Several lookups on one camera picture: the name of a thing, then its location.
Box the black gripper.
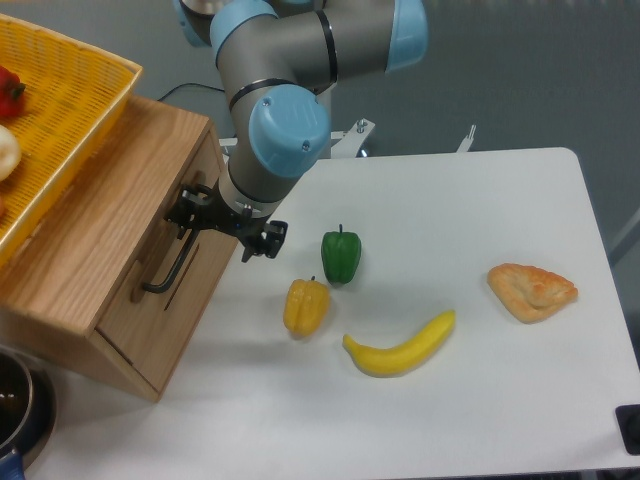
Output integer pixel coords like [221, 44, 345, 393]
[164, 184, 288, 263]

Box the wooden top drawer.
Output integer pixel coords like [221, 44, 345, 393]
[95, 130, 237, 401]

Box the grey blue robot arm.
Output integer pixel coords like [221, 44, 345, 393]
[166, 1, 428, 258]

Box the wooden drawer cabinet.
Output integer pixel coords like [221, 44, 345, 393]
[1, 97, 236, 401]

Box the yellow toy bell pepper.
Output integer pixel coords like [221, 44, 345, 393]
[283, 277, 331, 338]

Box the green toy bell pepper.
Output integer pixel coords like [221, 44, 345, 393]
[321, 224, 362, 285]

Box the yellow plastic basket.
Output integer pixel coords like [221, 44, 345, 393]
[1, 15, 143, 262]

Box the yellow toy banana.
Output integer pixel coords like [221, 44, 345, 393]
[342, 310, 456, 377]

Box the white toy vegetable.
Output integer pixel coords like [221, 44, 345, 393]
[0, 126, 22, 181]

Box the red toy pepper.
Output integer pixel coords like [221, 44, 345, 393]
[0, 66, 26, 118]

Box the dark metal pot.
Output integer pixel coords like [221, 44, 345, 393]
[1, 348, 57, 479]

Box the toy bread pastry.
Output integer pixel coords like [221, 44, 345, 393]
[487, 263, 579, 324]

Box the black corner object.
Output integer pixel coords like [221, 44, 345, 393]
[615, 404, 640, 456]

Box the black cable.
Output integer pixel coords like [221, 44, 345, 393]
[157, 82, 226, 104]

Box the white metal bracket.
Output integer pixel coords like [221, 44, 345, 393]
[456, 124, 476, 153]

